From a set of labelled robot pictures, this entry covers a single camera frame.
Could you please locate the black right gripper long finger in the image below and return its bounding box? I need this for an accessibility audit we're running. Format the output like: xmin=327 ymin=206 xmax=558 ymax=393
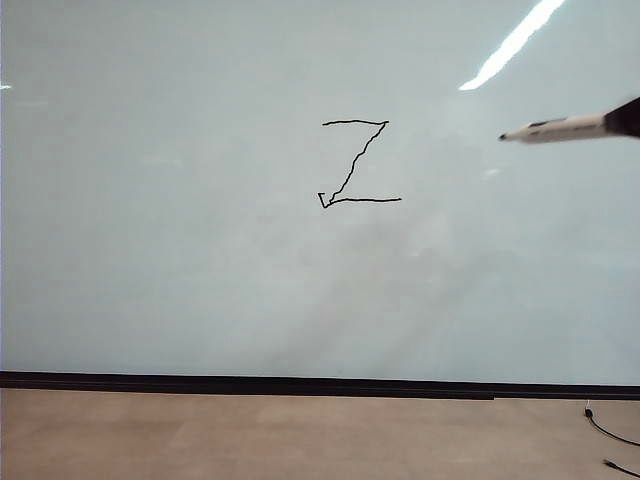
xmin=603 ymin=96 xmax=640 ymax=140

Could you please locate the white marker pen black tip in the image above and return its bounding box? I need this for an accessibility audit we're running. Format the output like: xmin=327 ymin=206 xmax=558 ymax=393
xmin=497 ymin=111 xmax=610 ymax=147

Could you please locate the white glossy whiteboard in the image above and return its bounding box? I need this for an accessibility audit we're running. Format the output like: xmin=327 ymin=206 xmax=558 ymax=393
xmin=0 ymin=0 xmax=640 ymax=387

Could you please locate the black whiteboard pen tray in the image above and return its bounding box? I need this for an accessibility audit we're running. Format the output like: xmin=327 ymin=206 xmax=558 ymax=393
xmin=0 ymin=383 xmax=496 ymax=402

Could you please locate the black whiteboard frame rail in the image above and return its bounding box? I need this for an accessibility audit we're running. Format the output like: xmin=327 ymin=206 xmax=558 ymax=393
xmin=0 ymin=370 xmax=640 ymax=401

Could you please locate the black cable with plug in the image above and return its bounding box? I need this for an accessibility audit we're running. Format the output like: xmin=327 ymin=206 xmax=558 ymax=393
xmin=582 ymin=399 xmax=640 ymax=448

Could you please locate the thin black cable end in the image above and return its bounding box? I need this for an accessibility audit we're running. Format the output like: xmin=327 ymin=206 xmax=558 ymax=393
xmin=602 ymin=457 xmax=640 ymax=479

